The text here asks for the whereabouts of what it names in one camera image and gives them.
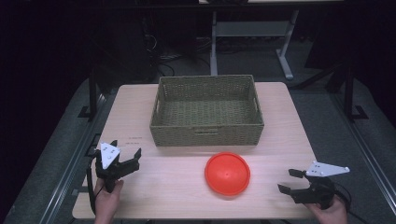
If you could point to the aluminium floor rail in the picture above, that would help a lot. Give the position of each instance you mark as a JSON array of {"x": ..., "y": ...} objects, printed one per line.
[
  {"x": 367, "y": 149},
  {"x": 73, "y": 158}
]

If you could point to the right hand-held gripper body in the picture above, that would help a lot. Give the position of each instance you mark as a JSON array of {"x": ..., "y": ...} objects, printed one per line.
[{"x": 320, "y": 186}]

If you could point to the person's right hand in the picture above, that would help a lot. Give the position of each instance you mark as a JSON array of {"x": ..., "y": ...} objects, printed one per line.
[{"x": 330, "y": 214}]

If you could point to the green woven basket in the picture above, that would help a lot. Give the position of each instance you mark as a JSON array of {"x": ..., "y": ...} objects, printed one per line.
[{"x": 206, "y": 113}]

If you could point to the grey metal desk frame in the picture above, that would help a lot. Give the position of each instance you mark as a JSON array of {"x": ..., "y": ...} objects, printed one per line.
[{"x": 249, "y": 29}]

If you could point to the person's left hand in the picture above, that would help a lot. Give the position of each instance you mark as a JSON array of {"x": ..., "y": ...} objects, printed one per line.
[{"x": 107, "y": 200}]

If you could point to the black metal stand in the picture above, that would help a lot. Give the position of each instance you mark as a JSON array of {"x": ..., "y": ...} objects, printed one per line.
[
  {"x": 92, "y": 93},
  {"x": 350, "y": 93}
]

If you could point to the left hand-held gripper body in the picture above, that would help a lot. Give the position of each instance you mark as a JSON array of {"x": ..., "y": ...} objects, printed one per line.
[{"x": 108, "y": 161}]

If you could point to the orange round plate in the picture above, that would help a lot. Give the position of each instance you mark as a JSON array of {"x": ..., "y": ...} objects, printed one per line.
[{"x": 227, "y": 173}]

